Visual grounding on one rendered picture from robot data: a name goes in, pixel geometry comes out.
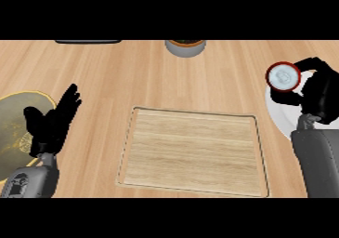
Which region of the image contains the white plate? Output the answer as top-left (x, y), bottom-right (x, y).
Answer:
top-left (265, 70), bottom-right (339, 141)

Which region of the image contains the dark flat appliance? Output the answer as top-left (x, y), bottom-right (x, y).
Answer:
top-left (54, 39), bottom-right (123, 45)

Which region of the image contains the wooden tray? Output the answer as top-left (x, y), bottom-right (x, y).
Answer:
top-left (114, 105), bottom-right (270, 198)

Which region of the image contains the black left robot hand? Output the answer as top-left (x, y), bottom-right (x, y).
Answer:
top-left (23, 83), bottom-right (85, 159)

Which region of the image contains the red-rimmed can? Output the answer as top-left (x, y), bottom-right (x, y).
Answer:
top-left (266, 61), bottom-right (303, 93)

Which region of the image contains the olive yellow-rimmed plate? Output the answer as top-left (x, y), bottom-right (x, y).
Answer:
top-left (0, 90), bottom-right (58, 186)

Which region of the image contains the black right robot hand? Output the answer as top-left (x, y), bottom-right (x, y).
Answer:
top-left (269, 56), bottom-right (339, 126)

